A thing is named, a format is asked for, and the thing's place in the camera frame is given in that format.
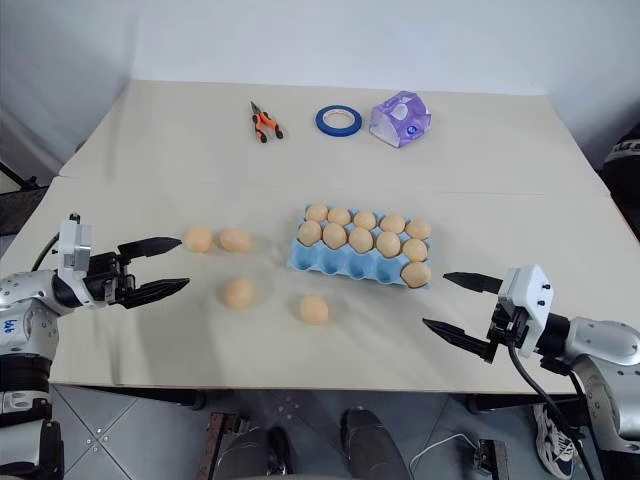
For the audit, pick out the white sneaker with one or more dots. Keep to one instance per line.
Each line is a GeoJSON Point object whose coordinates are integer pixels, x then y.
{"type": "Point", "coordinates": [555, 445]}

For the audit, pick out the blue egg carton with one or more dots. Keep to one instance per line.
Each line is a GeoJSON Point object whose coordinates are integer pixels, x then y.
{"type": "Point", "coordinates": [345, 267]}

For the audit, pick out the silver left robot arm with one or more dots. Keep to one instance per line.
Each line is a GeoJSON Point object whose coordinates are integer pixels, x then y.
{"type": "Point", "coordinates": [25, 305]}

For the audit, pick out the tan egg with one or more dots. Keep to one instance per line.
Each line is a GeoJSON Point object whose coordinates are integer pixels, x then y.
{"type": "Point", "coordinates": [416, 275]}
{"type": "Point", "coordinates": [334, 235]}
{"type": "Point", "coordinates": [314, 309]}
{"type": "Point", "coordinates": [239, 293]}
{"type": "Point", "coordinates": [316, 212]}
{"type": "Point", "coordinates": [309, 233]}
{"type": "Point", "coordinates": [235, 240]}
{"type": "Point", "coordinates": [414, 250]}
{"type": "Point", "coordinates": [339, 216]}
{"type": "Point", "coordinates": [392, 223]}
{"type": "Point", "coordinates": [360, 239]}
{"type": "Point", "coordinates": [198, 239]}
{"type": "Point", "coordinates": [419, 229]}
{"type": "Point", "coordinates": [364, 219]}
{"type": "Point", "coordinates": [388, 244]}

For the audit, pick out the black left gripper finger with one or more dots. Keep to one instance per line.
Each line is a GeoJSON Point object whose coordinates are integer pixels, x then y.
{"type": "Point", "coordinates": [150, 246]}
{"type": "Point", "coordinates": [157, 291]}

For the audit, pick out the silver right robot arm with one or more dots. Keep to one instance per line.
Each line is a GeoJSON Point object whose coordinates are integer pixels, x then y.
{"type": "Point", "coordinates": [605, 345]}

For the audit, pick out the orange black pliers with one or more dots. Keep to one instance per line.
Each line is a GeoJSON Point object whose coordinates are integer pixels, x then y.
{"type": "Point", "coordinates": [265, 125]}

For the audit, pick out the rusty metal bracket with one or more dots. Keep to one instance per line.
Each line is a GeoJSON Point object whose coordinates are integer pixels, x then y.
{"type": "Point", "coordinates": [210, 445]}
{"type": "Point", "coordinates": [487, 457]}

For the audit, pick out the dark rounded shape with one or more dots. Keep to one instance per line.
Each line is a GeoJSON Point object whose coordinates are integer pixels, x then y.
{"type": "Point", "coordinates": [372, 445]}
{"type": "Point", "coordinates": [255, 455]}

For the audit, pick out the blue tape roll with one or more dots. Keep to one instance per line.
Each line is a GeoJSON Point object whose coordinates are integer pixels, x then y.
{"type": "Point", "coordinates": [325, 127]}

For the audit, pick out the purple tissue pack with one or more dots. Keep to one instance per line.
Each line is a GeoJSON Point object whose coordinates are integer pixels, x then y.
{"type": "Point", "coordinates": [400, 120]}

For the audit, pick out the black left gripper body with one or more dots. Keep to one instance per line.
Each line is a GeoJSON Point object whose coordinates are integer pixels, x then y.
{"type": "Point", "coordinates": [107, 280]}

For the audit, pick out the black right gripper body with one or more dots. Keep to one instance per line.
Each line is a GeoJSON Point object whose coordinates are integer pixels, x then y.
{"type": "Point", "coordinates": [507, 325]}

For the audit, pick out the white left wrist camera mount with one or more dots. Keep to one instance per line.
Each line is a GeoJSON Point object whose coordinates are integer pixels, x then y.
{"type": "Point", "coordinates": [75, 250]}

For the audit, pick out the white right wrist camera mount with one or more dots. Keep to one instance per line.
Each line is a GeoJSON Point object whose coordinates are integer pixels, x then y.
{"type": "Point", "coordinates": [530, 300]}

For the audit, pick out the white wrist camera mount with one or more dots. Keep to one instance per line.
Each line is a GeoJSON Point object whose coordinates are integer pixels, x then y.
{"type": "Point", "coordinates": [75, 250]}
{"type": "Point", "coordinates": [530, 300]}

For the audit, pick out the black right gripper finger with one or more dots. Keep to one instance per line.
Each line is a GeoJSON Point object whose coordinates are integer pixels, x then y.
{"type": "Point", "coordinates": [475, 283]}
{"type": "Point", "coordinates": [460, 339]}

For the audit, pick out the black bag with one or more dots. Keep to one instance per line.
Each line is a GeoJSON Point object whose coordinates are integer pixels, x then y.
{"type": "Point", "coordinates": [622, 160]}

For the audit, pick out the black stand leg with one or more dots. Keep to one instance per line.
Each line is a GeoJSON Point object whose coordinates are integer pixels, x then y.
{"type": "Point", "coordinates": [20, 181]}

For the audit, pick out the black table foot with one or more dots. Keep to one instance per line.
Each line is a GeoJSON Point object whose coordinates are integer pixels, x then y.
{"type": "Point", "coordinates": [482, 402]}
{"type": "Point", "coordinates": [187, 399]}

